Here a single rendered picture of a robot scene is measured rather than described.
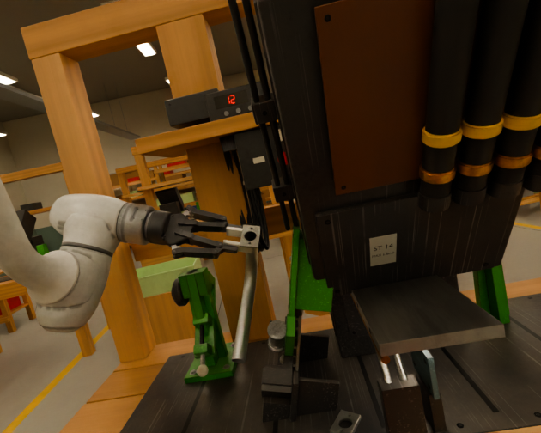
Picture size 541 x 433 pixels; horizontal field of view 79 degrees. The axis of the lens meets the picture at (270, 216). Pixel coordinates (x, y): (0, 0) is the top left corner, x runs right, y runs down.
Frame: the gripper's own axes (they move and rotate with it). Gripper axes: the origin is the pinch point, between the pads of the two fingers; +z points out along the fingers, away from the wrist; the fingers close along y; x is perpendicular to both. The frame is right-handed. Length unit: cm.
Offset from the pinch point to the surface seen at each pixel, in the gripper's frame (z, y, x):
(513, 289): 83, 11, 23
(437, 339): 29.5, -23.5, -22.1
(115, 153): -491, 654, 703
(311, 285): 15.4, -11.5, -6.5
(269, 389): 10.6, -28.0, 7.7
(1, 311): -336, 74, 413
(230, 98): -8.8, 34.6, -11.4
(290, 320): 12.4, -17.6, -3.0
